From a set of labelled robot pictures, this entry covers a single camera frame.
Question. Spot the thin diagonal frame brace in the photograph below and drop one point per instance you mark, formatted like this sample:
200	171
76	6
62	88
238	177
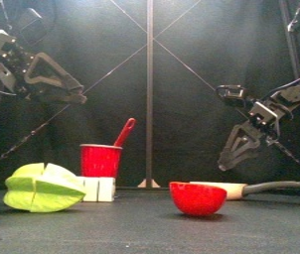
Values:
113	67
184	63

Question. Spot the dark slanted frame post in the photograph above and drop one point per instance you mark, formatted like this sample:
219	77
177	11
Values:
293	49

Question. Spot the white toy block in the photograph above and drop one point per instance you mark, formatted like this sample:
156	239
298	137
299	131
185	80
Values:
92	189
106	189

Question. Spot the grey vertical frame post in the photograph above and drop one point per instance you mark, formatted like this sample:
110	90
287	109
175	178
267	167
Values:
149	99

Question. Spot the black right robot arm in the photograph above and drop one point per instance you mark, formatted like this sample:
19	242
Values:
299	87

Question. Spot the red plastic cup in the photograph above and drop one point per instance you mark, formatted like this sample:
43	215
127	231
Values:
100	162

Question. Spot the red bowl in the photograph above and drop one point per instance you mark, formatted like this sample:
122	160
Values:
197	198

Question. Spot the green toy star fruit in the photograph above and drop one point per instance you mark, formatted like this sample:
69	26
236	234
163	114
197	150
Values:
42	190

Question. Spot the red plastic spoon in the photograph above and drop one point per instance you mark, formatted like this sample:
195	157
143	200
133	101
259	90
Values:
125	132

